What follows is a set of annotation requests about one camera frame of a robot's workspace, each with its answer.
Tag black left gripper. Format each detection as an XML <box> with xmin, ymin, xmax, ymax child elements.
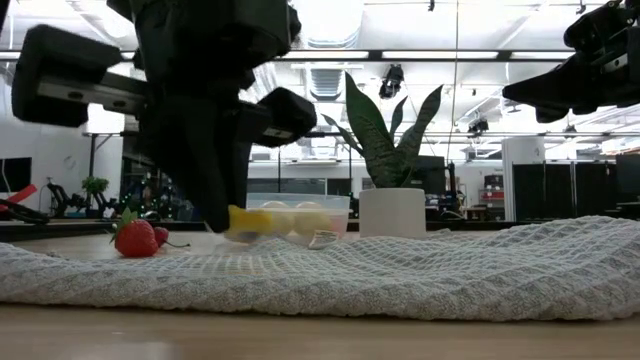
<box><xmin>12</xmin><ymin>0</ymin><xmax>317</xmax><ymax>234</ymax></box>

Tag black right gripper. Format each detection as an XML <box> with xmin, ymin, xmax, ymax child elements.
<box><xmin>502</xmin><ymin>0</ymin><xmax>640</xmax><ymax>124</ymax></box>

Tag dark red toy cherry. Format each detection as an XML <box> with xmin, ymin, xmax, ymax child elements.
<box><xmin>152</xmin><ymin>225</ymin><xmax>192</xmax><ymax>250</ymax></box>

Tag red toy strawberry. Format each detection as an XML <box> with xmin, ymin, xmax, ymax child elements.
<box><xmin>108</xmin><ymin>207</ymin><xmax>160</xmax><ymax>259</ymax></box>

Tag clear plastic tupperware container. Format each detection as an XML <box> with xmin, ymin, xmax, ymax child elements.
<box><xmin>246</xmin><ymin>192</ymin><xmax>352</xmax><ymax>246</ymax></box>

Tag black partition panels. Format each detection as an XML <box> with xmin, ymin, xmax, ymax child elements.
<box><xmin>512</xmin><ymin>159</ymin><xmax>619</xmax><ymax>219</ymax></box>

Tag small green background plant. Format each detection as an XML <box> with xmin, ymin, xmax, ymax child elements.
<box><xmin>81</xmin><ymin>176</ymin><xmax>110</xmax><ymax>196</ymax></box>

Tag snake plant in white pot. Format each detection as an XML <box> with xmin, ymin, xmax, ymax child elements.
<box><xmin>320</xmin><ymin>71</ymin><xmax>445</xmax><ymax>239</ymax></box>

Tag grey waffle-weave towel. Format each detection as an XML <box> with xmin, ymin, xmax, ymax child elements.
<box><xmin>0</xmin><ymin>214</ymin><xmax>640</xmax><ymax>322</ymax></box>

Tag black hanging camera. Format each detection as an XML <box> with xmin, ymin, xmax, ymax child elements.
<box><xmin>378</xmin><ymin>63</ymin><xmax>406</xmax><ymax>100</ymax></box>

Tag red tool handle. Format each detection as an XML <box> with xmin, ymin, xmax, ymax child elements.
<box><xmin>0</xmin><ymin>183</ymin><xmax>39</xmax><ymax>206</ymax></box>

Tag black wall monitor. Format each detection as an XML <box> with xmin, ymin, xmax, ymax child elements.
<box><xmin>0</xmin><ymin>157</ymin><xmax>33</xmax><ymax>194</ymax></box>

